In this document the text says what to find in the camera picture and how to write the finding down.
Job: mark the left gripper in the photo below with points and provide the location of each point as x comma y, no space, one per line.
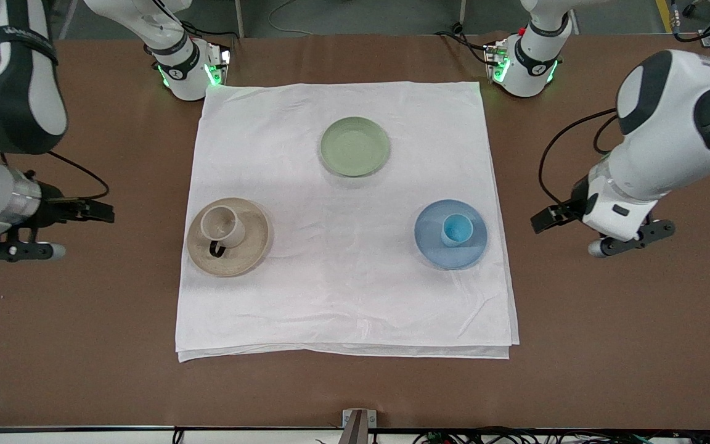
572,206

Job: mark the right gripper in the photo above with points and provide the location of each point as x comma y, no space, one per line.
55,206

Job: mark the blue cup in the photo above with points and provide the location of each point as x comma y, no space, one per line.
457,229

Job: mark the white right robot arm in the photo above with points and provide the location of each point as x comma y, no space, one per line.
22,92

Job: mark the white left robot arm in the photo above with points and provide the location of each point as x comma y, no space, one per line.
681,117

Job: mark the blue plate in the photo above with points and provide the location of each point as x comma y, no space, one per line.
469,253

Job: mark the beige gray plate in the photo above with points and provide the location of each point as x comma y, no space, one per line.
250,246

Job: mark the green plate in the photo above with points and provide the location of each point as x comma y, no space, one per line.
355,146

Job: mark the metal table leg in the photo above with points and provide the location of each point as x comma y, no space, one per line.
463,11
240,18

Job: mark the white cloth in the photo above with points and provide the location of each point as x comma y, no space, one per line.
342,290

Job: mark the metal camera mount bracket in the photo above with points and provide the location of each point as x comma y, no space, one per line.
358,425

